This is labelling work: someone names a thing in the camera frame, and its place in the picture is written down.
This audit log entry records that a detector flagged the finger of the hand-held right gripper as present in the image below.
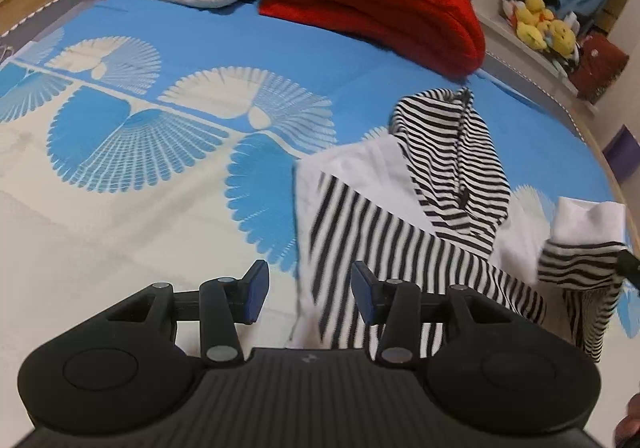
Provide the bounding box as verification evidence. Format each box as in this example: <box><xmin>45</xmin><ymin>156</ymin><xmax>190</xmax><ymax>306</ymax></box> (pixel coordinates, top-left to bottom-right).
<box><xmin>618</xmin><ymin>248</ymin><xmax>640</xmax><ymax>290</ymax></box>

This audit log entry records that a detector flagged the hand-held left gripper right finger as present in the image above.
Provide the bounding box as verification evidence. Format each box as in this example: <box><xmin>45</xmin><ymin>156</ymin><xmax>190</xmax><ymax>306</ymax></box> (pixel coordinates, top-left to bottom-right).
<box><xmin>351</xmin><ymin>260</ymin><xmax>516</xmax><ymax>364</ymax></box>

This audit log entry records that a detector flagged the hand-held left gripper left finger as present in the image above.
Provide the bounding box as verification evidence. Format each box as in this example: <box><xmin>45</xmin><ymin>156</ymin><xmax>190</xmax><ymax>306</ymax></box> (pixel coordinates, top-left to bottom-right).
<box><xmin>107</xmin><ymin>259</ymin><xmax>271</xmax><ymax>369</ymax></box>

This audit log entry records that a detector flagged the black white striped hoodie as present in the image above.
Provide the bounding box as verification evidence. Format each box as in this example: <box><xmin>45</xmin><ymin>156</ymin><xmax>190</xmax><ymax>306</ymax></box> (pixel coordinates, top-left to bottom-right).
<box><xmin>291</xmin><ymin>87</ymin><xmax>628</xmax><ymax>364</ymax></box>

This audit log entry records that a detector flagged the purple box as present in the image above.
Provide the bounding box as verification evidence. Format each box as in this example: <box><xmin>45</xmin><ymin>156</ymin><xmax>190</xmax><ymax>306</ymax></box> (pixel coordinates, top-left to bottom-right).
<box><xmin>602</xmin><ymin>124</ymin><xmax>640</xmax><ymax>184</ymax></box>

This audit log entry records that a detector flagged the blue cream patterned bedsheet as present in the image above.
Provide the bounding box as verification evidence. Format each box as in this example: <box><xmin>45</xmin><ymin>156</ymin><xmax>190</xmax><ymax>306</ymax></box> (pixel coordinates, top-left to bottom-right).
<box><xmin>0</xmin><ymin>0</ymin><xmax>635</xmax><ymax>434</ymax></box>

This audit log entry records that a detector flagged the dark red bag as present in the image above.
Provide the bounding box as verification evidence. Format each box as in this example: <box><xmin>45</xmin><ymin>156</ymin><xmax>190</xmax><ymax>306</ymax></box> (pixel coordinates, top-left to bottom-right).
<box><xmin>575</xmin><ymin>33</ymin><xmax>630</xmax><ymax>104</ymax></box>

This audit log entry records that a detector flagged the yellow plush toy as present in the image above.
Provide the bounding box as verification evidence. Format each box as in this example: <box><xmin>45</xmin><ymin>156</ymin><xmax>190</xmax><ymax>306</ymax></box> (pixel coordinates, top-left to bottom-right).
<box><xmin>546</xmin><ymin>18</ymin><xmax>580</xmax><ymax>58</ymax></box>
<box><xmin>515</xmin><ymin>0</ymin><xmax>556</xmax><ymax>50</ymax></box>

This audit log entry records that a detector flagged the white window ledge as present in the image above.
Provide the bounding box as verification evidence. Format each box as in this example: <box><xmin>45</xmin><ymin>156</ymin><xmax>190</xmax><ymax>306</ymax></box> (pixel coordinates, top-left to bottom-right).
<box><xmin>472</xmin><ymin>0</ymin><xmax>598</xmax><ymax>116</ymax></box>

